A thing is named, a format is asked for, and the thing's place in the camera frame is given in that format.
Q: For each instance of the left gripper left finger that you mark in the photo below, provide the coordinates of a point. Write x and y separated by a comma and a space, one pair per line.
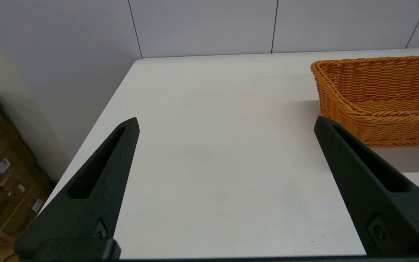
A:
100, 189

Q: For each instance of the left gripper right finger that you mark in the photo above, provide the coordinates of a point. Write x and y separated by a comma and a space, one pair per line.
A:
369, 189

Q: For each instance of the orange wicker basket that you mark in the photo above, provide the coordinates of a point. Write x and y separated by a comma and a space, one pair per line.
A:
384, 98

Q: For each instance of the cardboard box with small labels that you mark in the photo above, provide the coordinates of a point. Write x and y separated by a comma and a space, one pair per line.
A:
24, 203

